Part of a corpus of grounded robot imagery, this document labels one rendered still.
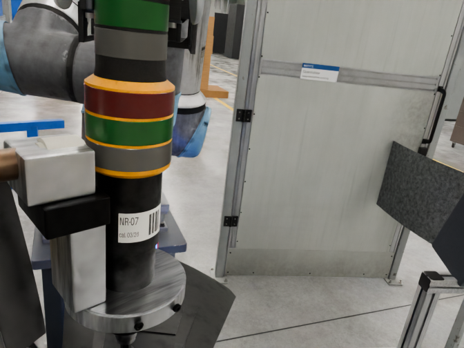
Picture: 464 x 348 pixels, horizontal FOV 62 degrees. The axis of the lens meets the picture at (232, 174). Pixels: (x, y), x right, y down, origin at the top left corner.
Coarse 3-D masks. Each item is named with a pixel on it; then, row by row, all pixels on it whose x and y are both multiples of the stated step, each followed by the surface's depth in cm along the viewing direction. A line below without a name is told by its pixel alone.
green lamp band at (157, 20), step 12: (96, 0) 17; (108, 0) 16; (120, 0) 16; (132, 0) 16; (96, 12) 17; (108, 12) 17; (120, 12) 16; (132, 12) 16; (144, 12) 17; (156, 12) 17; (168, 12) 18; (108, 24) 17; (120, 24) 17; (132, 24) 17; (144, 24) 17; (156, 24) 17
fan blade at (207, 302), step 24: (192, 288) 46; (216, 288) 50; (192, 312) 41; (216, 312) 43; (72, 336) 34; (96, 336) 34; (144, 336) 35; (168, 336) 36; (192, 336) 37; (216, 336) 38
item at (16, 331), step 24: (0, 192) 23; (0, 216) 22; (0, 240) 21; (24, 240) 22; (0, 264) 21; (24, 264) 22; (0, 288) 20; (24, 288) 21; (0, 312) 20; (24, 312) 20; (0, 336) 19; (24, 336) 20
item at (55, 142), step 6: (42, 138) 17; (48, 138) 17; (54, 138) 17; (60, 138) 18; (66, 138) 18; (72, 138) 18; (78, 138) 18; (36, 144) 17; (42, 144) 17; (48, 144) 17; (54, 144) 17; (60, 144) 17; (66, 144) 17; (72, 144) 18; (78, 144) 18
